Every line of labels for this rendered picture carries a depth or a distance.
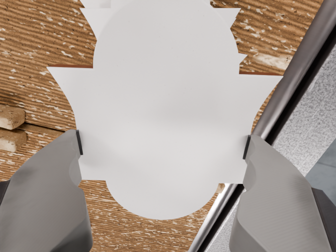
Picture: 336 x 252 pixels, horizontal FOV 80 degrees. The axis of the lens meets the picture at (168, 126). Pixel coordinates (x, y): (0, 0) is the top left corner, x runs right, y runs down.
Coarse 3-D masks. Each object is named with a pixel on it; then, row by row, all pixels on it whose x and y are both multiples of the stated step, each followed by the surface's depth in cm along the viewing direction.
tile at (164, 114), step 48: (144, 0) 9; (192, 0) 9; (96, 48) 10; (144, 48) 10; (192, 48) 10; (96, 96) 11; (144, 96) 11; (192, 96) 11; (240, 96) 11; (96, 144) 12; (144, 144) 12; (192, 144) 12; (240, 144) 12; (144, 192) 14; (192, 192) 14
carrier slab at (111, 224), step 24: (24, 144) 27; (0, 168) 29; (96, 192) 31; (96, 216) 33; (120, 216) 33; (192, 216) 34; (96, 240) 36; (120, 240) 36; (144, 240) 36; (168, 240) 36; (192, 240) 37
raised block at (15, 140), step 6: (0, 132) 24; (6, 132) 24; (12, 132) 25; (18, 132) 25; (24, 132) 25; (0, 138) 23; (6, 138) 24; (12, 138) 24; (18, 138) 24; (24, 138) 25; (0, 144) 24; (6, 144) 24; (12, 144) 24; (18, 144) 24; (12, 150) 24
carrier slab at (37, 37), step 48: (0, 0) 19; (48, 0) 19; (240, 0) 19; (288, 0) 19; (0, 48) 21; (48, 48) 21; (240, 48) 21; (288, 48) 22; (0, 96) 24; (48, 96) 24
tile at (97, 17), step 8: (112, 0) 15; (120, 0) 15; (128, 0) 15; (208, 0) 15; (80, 8) 16; (88, 8) 16; (96, 8) 16; (104, 8) 16; (112, 8) 16; (216, 8) 16; (224, 8) 16; (232, 8) 16; (88, 16) 16; (96, 16) 16; (104, 16) 16; (224, 16) 16; (232, 16) 16; (96, 24) 16; (104, 24) 16; (96, 32) 16
